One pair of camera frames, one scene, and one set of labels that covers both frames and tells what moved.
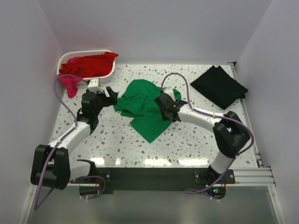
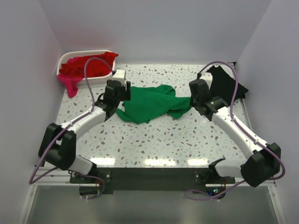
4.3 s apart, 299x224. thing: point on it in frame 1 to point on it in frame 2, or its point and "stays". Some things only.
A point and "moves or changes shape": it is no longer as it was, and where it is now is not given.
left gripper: (109, 101) to (125, 91)
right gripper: (162, 114) to (191, 101)
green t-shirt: (137, 102) moves or changes shape
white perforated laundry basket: (106, 79) stays
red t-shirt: (89, 66) stays
